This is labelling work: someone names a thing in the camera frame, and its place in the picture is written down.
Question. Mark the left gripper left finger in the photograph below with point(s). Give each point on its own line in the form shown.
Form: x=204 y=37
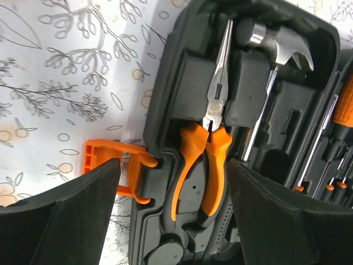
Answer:
x=64 y=225

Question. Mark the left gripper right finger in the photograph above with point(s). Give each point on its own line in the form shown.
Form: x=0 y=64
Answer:
x=277 y=225

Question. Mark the large black orange screwdriver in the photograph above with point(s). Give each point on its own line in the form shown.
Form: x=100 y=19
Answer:
x=326 y=119

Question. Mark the small precision screwdriver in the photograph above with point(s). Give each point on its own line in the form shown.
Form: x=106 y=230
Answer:
x=342 y=186
x=329 y=188

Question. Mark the orange handled long-nose pliers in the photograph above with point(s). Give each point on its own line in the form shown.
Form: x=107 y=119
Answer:
x=208 y=136

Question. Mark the black plastic tool case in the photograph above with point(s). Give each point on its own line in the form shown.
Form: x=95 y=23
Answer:
x=295 y=110

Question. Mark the small black handled hammer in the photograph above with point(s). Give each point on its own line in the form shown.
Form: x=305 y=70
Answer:
x=277 y=44

